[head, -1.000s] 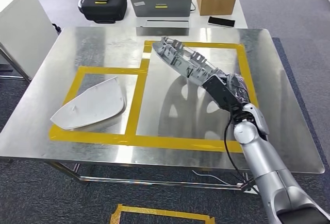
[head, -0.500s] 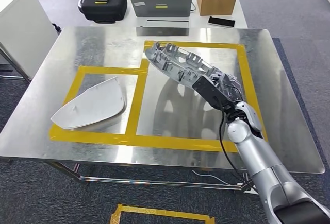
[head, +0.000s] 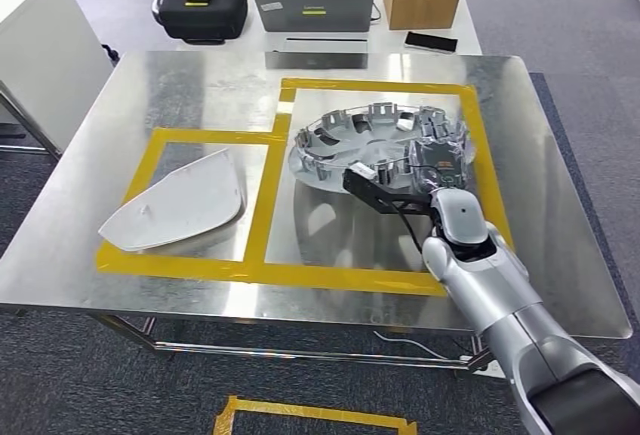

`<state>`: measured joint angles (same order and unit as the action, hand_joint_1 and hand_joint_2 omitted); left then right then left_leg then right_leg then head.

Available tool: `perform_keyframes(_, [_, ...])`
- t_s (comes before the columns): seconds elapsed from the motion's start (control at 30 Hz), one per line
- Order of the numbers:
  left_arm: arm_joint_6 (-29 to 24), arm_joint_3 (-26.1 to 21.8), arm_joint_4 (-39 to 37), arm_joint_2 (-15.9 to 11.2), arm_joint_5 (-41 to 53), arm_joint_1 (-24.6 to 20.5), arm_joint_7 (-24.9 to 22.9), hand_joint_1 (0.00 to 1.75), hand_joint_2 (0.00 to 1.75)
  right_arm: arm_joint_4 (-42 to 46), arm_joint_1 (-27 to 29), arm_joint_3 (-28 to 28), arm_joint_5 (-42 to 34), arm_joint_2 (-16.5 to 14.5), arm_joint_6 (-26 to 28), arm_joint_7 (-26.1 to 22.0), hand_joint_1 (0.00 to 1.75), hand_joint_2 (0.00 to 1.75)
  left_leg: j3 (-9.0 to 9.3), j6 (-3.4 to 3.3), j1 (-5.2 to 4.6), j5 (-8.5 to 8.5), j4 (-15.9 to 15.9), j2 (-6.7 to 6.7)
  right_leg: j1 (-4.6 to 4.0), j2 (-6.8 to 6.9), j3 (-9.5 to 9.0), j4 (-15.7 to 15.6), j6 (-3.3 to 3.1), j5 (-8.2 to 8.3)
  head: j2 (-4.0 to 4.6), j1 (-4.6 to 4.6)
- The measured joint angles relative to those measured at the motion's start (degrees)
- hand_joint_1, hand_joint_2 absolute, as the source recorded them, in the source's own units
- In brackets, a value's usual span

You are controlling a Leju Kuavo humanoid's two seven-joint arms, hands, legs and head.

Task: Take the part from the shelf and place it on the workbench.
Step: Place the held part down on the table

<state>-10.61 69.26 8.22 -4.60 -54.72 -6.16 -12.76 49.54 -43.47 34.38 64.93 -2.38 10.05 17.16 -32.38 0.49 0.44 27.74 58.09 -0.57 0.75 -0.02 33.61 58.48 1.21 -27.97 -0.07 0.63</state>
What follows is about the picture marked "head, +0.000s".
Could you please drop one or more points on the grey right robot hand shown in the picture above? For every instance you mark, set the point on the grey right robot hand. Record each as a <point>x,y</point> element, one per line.
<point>442,157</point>

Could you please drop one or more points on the grey plastic wheel cover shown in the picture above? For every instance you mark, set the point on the grey plastic wheel cover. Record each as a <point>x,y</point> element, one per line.
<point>360,147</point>

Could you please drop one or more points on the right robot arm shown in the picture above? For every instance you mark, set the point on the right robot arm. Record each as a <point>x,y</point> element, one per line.
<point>525,306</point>

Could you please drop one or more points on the steel workbench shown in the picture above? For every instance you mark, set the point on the steel workbench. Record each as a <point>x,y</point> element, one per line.
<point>100,107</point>

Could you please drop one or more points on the black phone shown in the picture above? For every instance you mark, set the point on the black phone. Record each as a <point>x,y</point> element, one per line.
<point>431,41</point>

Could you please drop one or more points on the white desk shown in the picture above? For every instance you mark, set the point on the white desk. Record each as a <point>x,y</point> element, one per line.
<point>390,41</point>

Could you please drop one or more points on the grey laptop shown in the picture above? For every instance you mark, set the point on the grey laptop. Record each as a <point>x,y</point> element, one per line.
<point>312,4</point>

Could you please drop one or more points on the white power strip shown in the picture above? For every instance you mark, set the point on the white power strip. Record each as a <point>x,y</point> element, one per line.
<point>492,369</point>

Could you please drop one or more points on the black carrying case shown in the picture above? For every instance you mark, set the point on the black carrying case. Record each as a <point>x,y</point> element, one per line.
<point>200,21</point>

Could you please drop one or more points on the pale grey plastic panel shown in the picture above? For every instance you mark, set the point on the pale grey plastic panel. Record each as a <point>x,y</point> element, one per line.
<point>175,207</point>

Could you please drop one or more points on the white cabinet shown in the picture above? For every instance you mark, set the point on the white cabinet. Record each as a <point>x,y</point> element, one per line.
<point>45,54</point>

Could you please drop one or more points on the black right camera bracket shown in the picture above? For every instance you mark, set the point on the black right camera bracket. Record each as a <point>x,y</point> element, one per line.
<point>385,193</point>

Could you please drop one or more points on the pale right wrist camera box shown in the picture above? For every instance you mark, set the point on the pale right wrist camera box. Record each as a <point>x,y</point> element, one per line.
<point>362,170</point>

